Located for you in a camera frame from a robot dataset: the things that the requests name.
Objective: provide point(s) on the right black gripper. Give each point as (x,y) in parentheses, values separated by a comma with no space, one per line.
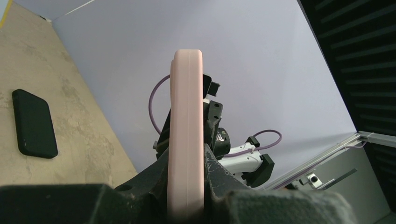
(211,119)

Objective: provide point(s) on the dark slatted wall panel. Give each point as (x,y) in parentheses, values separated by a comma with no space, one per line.
(358,41)

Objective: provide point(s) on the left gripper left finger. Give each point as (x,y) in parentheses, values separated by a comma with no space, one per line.
(141,200)

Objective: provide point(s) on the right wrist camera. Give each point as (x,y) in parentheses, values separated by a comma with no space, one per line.
(209,88)

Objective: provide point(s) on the black phone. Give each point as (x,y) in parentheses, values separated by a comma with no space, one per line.
(34,127)

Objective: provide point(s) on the aluminium frame rail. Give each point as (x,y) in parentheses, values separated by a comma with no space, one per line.
(351,142)

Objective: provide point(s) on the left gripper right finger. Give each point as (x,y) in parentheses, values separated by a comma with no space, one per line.
(228,201)

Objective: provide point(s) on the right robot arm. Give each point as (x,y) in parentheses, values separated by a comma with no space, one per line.
(245,161)

